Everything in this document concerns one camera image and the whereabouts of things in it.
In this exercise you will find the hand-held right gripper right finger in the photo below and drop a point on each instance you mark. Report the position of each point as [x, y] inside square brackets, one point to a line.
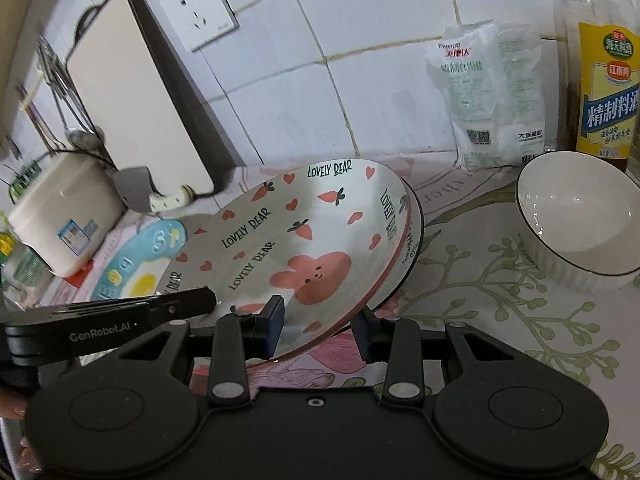
[363, 331]

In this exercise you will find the white ribbed bowl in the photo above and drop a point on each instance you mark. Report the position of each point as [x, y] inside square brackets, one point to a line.
[575, 210]

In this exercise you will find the blue egg print plate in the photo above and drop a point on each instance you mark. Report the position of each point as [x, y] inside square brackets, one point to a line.
[125, 260]

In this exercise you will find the cream rice cooker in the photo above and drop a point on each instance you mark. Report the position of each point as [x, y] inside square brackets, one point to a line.
[60, 200]

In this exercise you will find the white cutting board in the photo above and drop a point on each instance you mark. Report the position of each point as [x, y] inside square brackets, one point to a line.
[135, 90]

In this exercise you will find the black rimmed white plate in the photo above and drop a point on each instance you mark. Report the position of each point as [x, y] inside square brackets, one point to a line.
[416, 240]

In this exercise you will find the yellow label cooking wine bottle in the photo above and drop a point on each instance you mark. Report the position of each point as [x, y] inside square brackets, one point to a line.
[607, 110]

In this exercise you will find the white salt bag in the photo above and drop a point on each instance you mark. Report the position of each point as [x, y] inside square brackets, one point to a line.
[467, 95]
[527, 95]

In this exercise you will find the pink bunny print plate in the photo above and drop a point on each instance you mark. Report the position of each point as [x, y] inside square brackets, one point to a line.
[300, 220]

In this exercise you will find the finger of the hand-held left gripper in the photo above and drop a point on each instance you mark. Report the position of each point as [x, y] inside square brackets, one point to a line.
[180, 302]

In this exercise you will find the floral tablecloth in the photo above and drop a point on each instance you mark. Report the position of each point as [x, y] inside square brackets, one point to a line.
[475, 320]

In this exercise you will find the person's left hand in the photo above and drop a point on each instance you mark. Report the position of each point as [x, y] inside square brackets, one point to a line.
[11, 404]

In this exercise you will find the green plastic container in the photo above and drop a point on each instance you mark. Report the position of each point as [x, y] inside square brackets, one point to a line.
[25, 270]

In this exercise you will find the metal ladle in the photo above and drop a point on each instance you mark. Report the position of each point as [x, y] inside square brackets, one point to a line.
[82, 130]

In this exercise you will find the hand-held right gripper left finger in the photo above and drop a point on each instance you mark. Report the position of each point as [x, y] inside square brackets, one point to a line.
[274, 321]

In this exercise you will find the white wall socket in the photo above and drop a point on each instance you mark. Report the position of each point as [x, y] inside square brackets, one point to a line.
[197, 7]

